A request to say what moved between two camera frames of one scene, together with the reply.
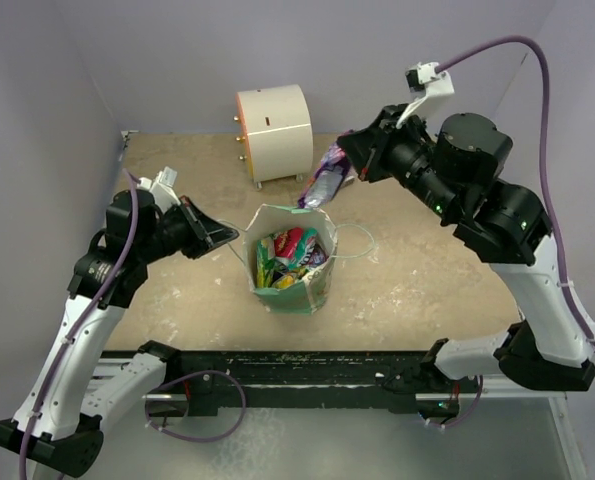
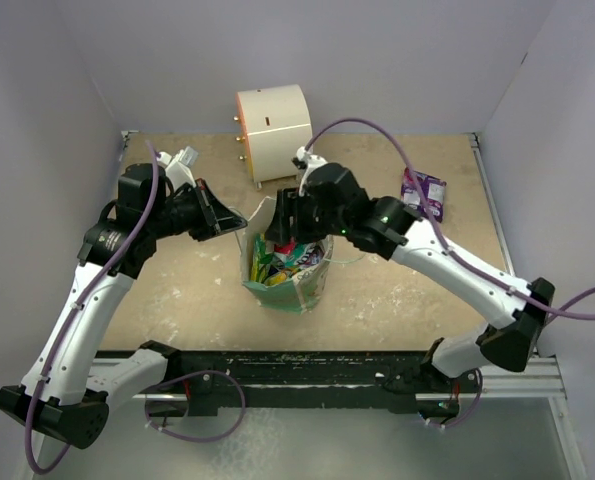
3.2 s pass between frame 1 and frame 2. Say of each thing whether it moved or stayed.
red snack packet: stayed
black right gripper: moved
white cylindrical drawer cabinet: stayed
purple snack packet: moved
